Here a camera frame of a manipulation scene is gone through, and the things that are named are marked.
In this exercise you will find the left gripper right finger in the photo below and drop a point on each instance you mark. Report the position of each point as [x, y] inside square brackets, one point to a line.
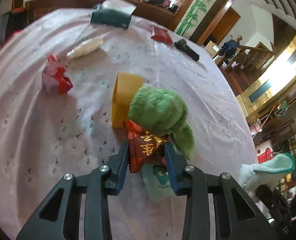
[175, 164]

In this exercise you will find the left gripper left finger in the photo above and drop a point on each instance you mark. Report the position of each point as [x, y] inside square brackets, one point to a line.
[118, 165]

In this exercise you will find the teal cartoon tissue pack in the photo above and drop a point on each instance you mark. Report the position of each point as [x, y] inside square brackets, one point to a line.
[157, 182]

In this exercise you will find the brown red snack wrapper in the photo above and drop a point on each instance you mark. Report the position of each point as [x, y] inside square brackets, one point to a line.
[145, 147]

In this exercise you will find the green fluffy cloth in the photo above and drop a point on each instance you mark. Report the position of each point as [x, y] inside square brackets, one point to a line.
[162, 111]

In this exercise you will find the white green towel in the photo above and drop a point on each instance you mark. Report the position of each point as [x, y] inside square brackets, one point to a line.
[268, 173]

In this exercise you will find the yellow tape roll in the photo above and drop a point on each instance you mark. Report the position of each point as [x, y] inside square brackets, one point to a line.
[125, 88]

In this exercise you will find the red plastic mesh basket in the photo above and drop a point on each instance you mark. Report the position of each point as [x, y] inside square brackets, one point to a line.
[265, 156]

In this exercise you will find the crumpled red pink wrapper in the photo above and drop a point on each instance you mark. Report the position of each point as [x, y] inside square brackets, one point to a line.
[54, 79]

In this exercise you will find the black handheld device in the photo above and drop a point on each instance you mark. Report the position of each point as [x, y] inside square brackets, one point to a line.
[185, 48]

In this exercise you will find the brown cardboard box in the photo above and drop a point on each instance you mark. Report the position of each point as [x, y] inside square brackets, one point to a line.
[212, 49]

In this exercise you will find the white spray bottle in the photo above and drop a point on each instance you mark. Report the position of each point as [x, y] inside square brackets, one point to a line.
[85, 48]

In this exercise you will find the dark blue jacket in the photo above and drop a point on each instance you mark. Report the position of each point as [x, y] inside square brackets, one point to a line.
[229, 48]

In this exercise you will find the wooden staircase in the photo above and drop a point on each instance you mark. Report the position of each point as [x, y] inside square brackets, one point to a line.
[247, 66]

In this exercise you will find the dark red snack packet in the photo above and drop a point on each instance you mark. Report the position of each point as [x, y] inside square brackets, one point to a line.
[161, 35]

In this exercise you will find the green tissue box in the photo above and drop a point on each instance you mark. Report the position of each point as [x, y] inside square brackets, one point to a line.
[116, 13]

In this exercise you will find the gold black pillar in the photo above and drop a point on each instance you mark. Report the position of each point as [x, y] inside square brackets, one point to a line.
[271, 87]

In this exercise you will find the wooden sideboard counter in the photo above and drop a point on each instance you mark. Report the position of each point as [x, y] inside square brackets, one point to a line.
[38, 8]

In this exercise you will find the bamboo painted panel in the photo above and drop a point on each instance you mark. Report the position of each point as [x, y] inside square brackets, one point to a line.
[193, 17]

